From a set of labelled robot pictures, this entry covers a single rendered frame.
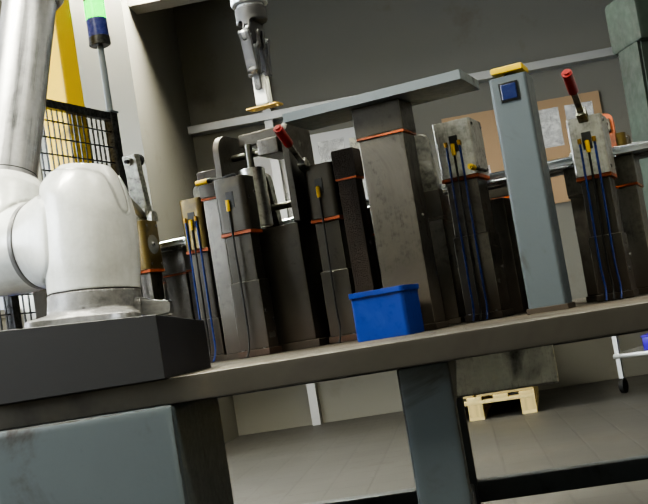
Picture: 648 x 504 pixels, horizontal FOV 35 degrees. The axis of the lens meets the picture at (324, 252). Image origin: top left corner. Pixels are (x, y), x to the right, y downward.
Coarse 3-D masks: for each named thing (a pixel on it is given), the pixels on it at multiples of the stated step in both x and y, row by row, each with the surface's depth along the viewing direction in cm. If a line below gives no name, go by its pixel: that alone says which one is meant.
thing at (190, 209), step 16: (192, 208) 233; (192, 224) 233; (192, 240) 233; (208, 240) 233; (192, 256) 234; (208, 256) 233; (192, 272) 233; (208, 272) 233; (208, 288) 233; (208, 304) 231; (208, 320) 232; (208, 336) 231; (224, 352) 231
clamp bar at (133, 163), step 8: (128, 160) 245; (136, 160) 246; (144, 160) 250; (128, 168) 247; (136, 168) 246; (128, 176) 247; (136, 176) 246; (128, 184) 248; (136, 184) 247; (144, 184) 248; (136, 192) 247; (144, 192) 247; (136, 200) 247; (144, 200) 247; (144, 208) 247; (136, 216) 248
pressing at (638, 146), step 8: (632, 144) 209; (640, 144) 208; (616, 152) 210; (624, 152) 210; (632, 152) 221; (640, 152) 223; (552, 160) 216; (560, 160) 215; (568, 160) 214; (552, 168) 226; (560, 168) 229; (496, 176) 220; (504, 176) 219; (552, 176) 234; (440, 184) 225; (488, 184) 238; (496, 184) 238; (504, 184) 238; (368, 200) 231; (168, 240) 250; (176, 240) 249; (184, 240) 248; (176, 248) 269
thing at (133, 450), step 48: (0, 432) 159; (48, 432) 157; (96, 432) 156; (144, 432) 156; (192, 432) 164; (0, 480) 158; (48, 480) 157; (96, 480) 156; (144, 480) 155; (192, 480) 159
